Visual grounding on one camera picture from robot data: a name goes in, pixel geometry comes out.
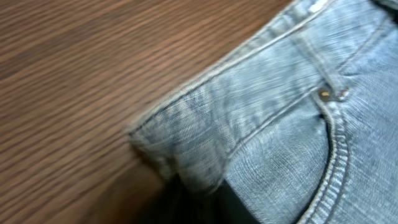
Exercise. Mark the light blue denim shorts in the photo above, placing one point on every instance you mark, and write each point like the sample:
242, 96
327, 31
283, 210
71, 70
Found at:
300, 120

